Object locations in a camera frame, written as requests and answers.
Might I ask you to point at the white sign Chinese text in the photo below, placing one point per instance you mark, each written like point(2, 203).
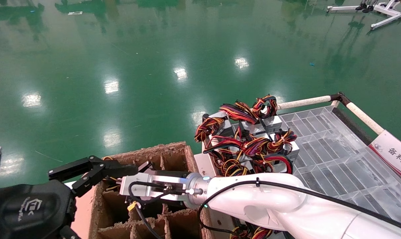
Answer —
point(396, 156)

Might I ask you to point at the white floor stand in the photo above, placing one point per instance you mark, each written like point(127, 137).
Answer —
point(389, 19)

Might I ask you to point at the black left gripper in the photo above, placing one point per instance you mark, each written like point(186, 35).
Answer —
point(28, 212)

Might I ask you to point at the brown divided cardboard box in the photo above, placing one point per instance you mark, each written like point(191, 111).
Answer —
point(174, 157)

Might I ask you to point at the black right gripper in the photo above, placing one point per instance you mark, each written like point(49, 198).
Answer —
point(170, 173)

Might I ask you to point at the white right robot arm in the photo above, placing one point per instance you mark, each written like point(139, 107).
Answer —
point(253, 199)

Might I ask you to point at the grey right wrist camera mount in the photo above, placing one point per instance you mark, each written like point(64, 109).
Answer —
point(144, 187)

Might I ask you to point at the clear plastic divided tray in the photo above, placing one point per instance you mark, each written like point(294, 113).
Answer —
point(336, 156)

